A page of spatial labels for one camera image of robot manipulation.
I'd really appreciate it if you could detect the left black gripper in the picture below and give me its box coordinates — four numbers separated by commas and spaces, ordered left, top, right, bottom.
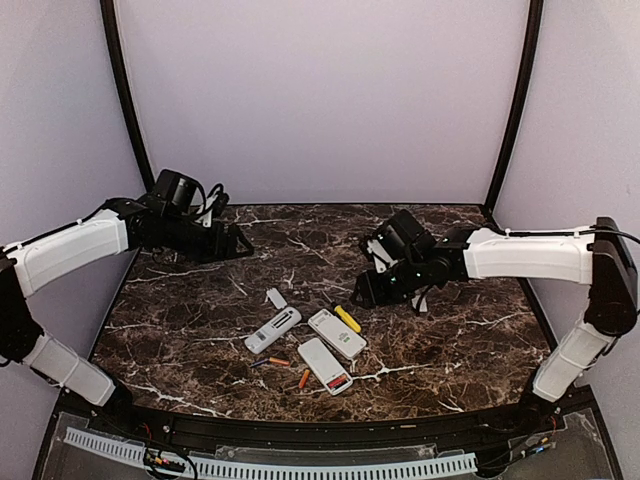
161, 213, 255, 265

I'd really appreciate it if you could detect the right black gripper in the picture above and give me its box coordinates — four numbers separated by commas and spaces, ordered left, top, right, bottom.
352, 254, 429, 308

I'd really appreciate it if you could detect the yellow handled screwdriver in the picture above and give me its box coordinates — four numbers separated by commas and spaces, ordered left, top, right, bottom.
327, 297, 362, 333

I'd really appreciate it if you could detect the white remote with battery bay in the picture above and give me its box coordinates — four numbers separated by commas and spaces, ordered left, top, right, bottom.
307, 309, 367, 360

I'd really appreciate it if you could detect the grey remote battery cover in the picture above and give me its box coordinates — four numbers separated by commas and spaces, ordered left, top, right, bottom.
266, 288, 288, 310

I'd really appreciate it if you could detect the white remote control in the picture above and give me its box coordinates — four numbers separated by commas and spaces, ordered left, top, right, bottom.
297, 338, 353, 396

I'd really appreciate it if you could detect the orange AA battery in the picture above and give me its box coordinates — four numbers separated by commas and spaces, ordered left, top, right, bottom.
298, 369, 311, 389
269, 357, 291, 367

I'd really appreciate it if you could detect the grey remote control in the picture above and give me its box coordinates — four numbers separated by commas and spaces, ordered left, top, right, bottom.
244, 307, 302, 354

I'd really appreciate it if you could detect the purple AA battery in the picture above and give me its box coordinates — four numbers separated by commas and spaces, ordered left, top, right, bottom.
250, 358, 270, 368

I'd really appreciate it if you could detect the white remote sliding cover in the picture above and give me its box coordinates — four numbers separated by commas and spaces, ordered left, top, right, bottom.
411, 295, 429, 315

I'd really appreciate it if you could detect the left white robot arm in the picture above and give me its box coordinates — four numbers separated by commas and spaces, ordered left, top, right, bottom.
1, 170, 254, 436

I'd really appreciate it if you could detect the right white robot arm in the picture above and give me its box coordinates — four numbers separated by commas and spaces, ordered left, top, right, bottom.
351, 210, 639, 434

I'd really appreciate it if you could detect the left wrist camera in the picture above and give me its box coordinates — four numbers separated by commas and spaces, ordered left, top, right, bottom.
196, 183, 230, 227

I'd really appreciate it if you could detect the black front rail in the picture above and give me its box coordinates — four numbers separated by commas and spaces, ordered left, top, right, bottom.
68, 395, 564, 452

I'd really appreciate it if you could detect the white slotted cable duct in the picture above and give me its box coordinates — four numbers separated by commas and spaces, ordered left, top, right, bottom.
63, 427, 477, 479

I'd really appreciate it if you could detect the left black frame post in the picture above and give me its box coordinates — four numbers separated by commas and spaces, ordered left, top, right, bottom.
99, 0, 155, 192

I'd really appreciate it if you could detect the black frame post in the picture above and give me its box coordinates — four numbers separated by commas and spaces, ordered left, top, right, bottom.
99, 0, 155, 192
483, 0, 544, 219

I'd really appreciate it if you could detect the right black frame post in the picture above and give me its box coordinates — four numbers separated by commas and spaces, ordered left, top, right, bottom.
483, 0, 544, 219

